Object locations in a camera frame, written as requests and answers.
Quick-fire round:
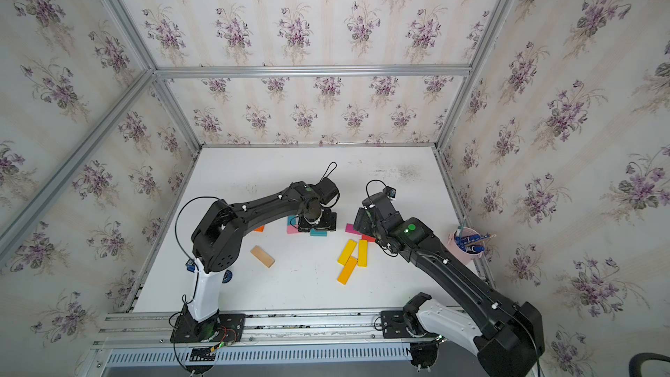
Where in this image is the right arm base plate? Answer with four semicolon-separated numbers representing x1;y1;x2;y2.
379;310;436;340

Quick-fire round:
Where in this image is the pink pen cup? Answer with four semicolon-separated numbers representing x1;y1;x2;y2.
443;224;497;266

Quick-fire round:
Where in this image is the magenta block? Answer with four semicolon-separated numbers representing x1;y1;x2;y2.
345;223;360;235

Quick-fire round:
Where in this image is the amber orange block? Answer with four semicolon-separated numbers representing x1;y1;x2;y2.
337;257;358;286

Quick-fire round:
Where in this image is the black chair edge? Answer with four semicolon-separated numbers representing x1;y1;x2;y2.
628;353;669;377

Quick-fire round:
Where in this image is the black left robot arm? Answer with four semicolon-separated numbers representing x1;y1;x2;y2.
185;177;340;324

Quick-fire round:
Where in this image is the short teal block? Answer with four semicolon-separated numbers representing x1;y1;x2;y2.
310;229;328;237

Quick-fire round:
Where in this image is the blue stapler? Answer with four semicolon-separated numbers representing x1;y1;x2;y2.
185;260;233;284

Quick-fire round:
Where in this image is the yellow block left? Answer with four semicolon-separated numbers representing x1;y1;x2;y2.
337;239;357;265

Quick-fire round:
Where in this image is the natural wood block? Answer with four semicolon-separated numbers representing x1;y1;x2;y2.
251;245;275;268

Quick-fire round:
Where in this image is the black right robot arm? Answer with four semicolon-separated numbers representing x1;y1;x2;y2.
353;192;545;376

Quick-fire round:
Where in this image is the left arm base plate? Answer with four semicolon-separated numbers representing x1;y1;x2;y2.
170;311;246;344

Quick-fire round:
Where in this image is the yellow block right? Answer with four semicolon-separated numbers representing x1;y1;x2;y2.
358;239;368;268

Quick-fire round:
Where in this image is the yellow block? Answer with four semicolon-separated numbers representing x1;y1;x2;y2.
358;239;368;268
337;239;357;265

